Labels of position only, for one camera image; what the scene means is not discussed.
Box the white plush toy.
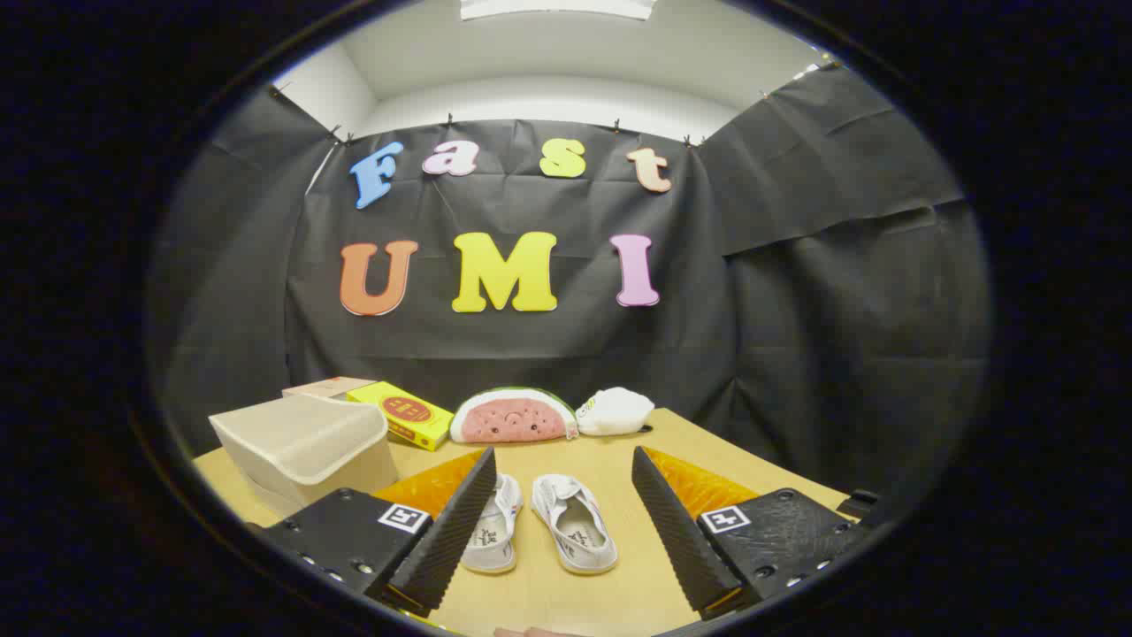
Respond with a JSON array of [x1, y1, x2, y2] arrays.
[[576, 387, 655, 437]]

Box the cream storage box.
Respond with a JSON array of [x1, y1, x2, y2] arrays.
[[209, 394, 401, 518]]

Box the white canvas shoe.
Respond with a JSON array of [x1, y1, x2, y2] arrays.
[[460, 473, 524, 574], [531, 474, 619, 576]]

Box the beige book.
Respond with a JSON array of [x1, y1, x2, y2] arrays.
[[281, 376, 377, 401]]

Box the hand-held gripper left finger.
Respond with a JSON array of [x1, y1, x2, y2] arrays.
[[261, 447, 498, 618]]

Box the watermelon slice plush toy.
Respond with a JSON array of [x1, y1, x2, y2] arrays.
[[449, 387, 579, 444]]

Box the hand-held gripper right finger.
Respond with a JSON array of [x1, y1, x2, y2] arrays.
[[631, 445, 872, 620]]

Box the ceiling light panel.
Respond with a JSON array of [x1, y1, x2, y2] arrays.
[[460, 0, 657, 21]]

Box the yellow book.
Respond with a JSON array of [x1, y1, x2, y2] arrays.
[[346, 381, 455, 452]]

